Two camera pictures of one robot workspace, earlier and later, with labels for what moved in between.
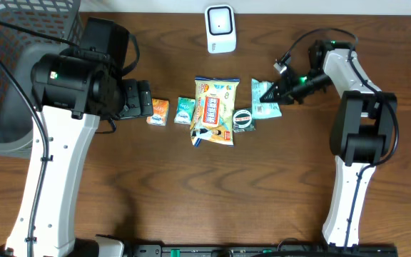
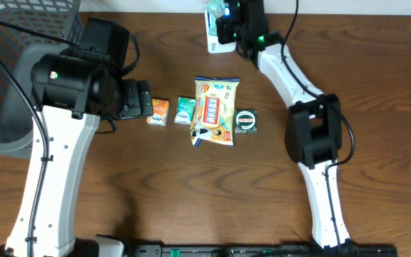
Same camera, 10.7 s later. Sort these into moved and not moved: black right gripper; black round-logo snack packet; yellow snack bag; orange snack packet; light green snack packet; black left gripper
Moved: black right gripper; light green snack packet
Not moved: yellow snack bag; black left gripper; orange snack packet; black round-logo snack packet
